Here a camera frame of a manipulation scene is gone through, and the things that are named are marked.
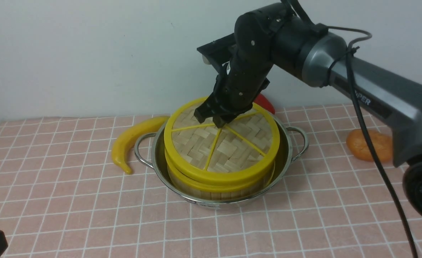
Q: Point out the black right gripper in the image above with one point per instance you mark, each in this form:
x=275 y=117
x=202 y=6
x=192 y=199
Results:
x=235 y=94

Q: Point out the yellow woven steamer lid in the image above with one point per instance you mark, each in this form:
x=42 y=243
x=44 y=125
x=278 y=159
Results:
x=254 y=132

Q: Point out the yellow bamboo steamer basket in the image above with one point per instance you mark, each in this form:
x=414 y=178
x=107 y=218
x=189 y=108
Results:
x=220 y=177

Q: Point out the stainless steel pot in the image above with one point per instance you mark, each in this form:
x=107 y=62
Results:
x=158 y=163

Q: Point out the red bell pepper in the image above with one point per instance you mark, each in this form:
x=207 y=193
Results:
x=262 y=101

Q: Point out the yellow banana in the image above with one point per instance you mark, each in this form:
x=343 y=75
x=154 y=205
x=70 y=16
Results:
x=127 y=139

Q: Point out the pink checkered tablecloth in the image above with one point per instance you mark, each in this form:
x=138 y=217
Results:
x=61 y=197

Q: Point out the orange potato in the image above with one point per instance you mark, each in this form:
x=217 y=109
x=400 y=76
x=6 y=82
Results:
x=382 y=143

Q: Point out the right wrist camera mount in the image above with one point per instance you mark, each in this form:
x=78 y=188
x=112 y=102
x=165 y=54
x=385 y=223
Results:
x=218 y=52

